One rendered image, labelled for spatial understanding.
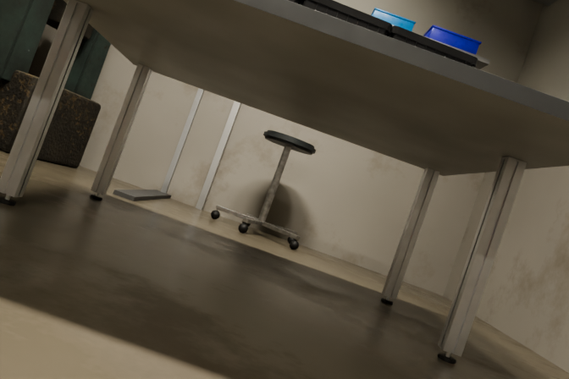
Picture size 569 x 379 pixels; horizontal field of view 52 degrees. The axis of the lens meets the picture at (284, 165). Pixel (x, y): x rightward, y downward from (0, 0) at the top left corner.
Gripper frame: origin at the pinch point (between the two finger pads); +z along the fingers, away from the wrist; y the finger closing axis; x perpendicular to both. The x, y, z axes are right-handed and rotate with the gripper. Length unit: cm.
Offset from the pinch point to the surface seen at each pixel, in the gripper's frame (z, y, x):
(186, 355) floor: 89, 3, -87
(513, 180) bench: 30, 90, -25
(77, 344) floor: 89, -14, -96
